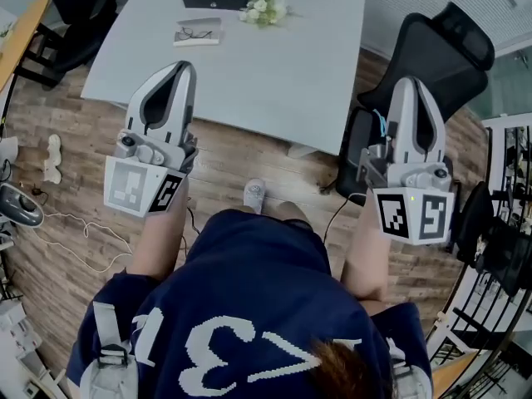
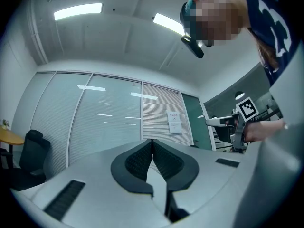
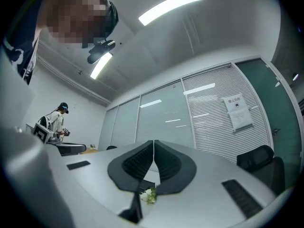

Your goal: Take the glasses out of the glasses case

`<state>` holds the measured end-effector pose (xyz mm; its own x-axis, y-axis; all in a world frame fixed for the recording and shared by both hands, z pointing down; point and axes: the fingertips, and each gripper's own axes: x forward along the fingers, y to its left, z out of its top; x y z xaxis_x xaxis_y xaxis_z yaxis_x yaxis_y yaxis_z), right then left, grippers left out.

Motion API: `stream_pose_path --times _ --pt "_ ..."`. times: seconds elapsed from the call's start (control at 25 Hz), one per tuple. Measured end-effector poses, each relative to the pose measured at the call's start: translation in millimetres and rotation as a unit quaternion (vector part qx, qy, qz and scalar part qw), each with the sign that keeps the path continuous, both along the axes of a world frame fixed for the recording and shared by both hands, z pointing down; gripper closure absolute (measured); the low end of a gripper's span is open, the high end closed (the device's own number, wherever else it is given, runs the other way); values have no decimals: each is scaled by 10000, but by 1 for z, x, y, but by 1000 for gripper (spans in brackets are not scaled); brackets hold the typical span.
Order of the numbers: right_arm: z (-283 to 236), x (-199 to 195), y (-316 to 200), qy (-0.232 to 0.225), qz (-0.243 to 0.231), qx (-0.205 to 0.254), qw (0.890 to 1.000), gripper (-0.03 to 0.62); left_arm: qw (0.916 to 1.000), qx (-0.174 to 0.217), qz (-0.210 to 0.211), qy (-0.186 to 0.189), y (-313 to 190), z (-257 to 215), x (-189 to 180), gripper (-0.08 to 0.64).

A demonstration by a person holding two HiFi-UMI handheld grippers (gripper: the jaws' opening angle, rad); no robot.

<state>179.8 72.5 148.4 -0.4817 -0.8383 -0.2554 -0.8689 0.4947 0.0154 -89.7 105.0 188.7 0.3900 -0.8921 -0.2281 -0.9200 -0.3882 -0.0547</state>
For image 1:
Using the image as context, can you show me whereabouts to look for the person's right leg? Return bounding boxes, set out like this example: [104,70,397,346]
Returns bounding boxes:
[277,199,312,224]

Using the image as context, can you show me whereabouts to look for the person's grey shoe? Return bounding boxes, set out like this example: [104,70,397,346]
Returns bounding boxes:
[242,178,268,215]

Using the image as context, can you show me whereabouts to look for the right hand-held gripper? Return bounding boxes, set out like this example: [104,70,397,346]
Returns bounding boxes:
[359,76,455,247]

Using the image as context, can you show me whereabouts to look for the black metal rack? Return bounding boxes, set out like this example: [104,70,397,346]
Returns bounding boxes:
[427,114,532,399]

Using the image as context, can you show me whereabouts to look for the white lumpy floor object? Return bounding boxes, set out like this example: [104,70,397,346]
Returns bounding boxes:
[42,134,64,185]

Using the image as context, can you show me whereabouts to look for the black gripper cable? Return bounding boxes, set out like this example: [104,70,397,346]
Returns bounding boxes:
[322,192,367,243]

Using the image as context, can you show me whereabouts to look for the white glasses case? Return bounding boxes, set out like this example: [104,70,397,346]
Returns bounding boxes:
[172,17,226,48]

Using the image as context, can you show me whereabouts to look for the black mesh office chair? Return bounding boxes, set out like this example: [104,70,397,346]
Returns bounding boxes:
[335,1,496,197]

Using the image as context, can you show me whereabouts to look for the black thin cable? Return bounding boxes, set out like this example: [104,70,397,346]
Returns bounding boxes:
[180,206,202,251]

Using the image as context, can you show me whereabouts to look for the wooden desk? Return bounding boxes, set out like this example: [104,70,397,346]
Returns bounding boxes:
[0,0,52,95]

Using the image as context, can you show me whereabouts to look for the black eyeglasses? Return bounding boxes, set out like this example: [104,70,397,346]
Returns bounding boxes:
[178,26,215,42]

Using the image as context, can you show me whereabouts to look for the white floor cable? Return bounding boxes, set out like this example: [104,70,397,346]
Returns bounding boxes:
[40,211,134,273]

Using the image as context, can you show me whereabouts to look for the grey rounded device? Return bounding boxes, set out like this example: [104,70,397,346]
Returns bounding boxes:
[0,182,45,229]

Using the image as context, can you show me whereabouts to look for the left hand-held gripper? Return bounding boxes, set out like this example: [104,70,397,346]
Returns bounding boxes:
[103,61,199,219]

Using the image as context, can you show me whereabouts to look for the white flower bouquet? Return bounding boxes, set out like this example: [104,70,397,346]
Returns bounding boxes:
[238,0,301,29]

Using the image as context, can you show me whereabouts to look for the person's left forearm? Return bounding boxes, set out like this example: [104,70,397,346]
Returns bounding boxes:
[131,175,190,283]

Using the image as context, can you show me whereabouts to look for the navy blue printed shirt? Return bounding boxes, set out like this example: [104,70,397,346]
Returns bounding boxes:
[66,208,434,399]

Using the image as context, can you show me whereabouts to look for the person's right forearm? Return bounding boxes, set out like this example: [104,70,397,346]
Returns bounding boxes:
[340,192,392,303]

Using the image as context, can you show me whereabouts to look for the blue lanyard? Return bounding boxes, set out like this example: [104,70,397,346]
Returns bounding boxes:
[371,107,388,137]

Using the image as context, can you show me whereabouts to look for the grey harness strap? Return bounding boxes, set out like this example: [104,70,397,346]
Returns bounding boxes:
[385,338,433,399]
[78,300,139,399]

